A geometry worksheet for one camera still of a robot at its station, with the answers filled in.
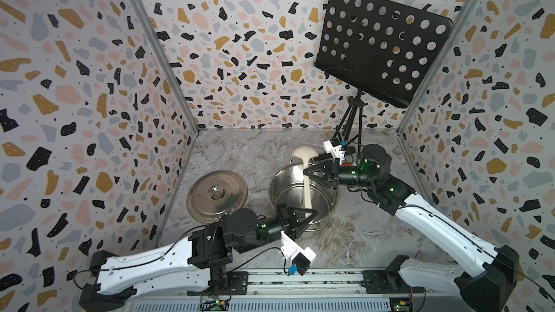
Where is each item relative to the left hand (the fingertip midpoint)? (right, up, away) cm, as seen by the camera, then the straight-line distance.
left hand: (314, 205), depth 53 cm
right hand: (-1, +6, +7) cm, 9 cm away
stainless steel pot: (+9, -9, +42) cm, 43 cm away
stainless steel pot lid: (-40, -6, +41) cm, 58 cm away
